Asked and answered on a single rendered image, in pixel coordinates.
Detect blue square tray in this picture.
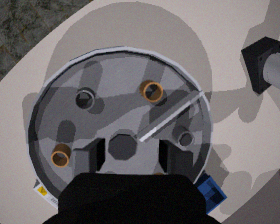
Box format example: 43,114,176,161
194,170,227,214

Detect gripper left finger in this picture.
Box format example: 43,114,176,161
72,138,105,179

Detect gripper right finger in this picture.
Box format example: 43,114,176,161
158,139,194,181

